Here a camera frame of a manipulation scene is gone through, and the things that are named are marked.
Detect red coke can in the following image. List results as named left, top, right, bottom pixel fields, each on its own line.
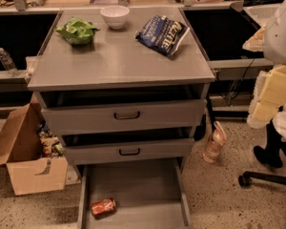
left=91, top=198, right=116, bottom=218

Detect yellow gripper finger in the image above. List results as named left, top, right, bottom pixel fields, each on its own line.
left=247, top=65, right=286, bottom=129
left=242, top=27, right=265, bottom=52

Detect grey drawer cabinet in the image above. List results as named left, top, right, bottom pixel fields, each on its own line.
left=27, top=6, right=216, bottom=177

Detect green chip bag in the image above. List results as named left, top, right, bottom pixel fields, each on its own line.
left=54, top=17, right=98, bottom=46

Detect grey drawer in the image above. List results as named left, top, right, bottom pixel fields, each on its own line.
left=34, top=83, right=211, bottom=135
left=64, top=127, right=194, bottom=165
left=77, top=158, right=192, bottom=229

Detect black top drawer handle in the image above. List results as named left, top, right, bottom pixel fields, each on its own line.
left=113, top=111, right=141, bottom=120

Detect white bowl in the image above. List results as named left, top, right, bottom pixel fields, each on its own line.
left=100, top=5, right=130, bottom=29

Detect clear plastic water bottle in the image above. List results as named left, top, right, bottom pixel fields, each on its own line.
left=0, top=48, right=19, bottom=77

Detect grey bottom drawer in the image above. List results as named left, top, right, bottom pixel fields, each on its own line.
left=77, top=158, right=192, bottom=229

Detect silver laptop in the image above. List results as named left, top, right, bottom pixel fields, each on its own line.
left=243, top=0, right=286, bottom=29

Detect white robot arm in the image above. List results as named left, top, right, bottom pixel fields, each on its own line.
left=242, top=0, right=286, bottom=139

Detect blue chip bag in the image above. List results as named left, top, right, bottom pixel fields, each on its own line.
left=135, top=15, right=190, bottom=57

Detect black middle drawer handle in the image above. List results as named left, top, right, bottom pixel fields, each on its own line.
left=118, top=148, right=141, bottom=156

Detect brown cardboard box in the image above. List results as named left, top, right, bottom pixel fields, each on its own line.
left=0, top=99, right=68, bottom=196

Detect pink water bottle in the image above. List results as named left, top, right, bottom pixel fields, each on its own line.
left=202, top=121, right=227, bottom=163

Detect grey top drawer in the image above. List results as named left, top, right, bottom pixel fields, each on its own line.
left=34, top=83, right=211, bottom=135

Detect grey middle drawer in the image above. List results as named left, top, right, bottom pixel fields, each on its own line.
left=64, top=127, right=194, bottom=165

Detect snack packets in box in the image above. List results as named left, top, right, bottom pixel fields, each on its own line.
left=37, top=121, right=64, bottom=157

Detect black office chair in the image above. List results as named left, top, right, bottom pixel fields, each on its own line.
left=237, top=122, right=286, bottom=188

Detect black drawer handle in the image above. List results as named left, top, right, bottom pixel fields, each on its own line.
left=118, top=148, right=141, bottom=156
left=113, top=111, right=141, bottom=120

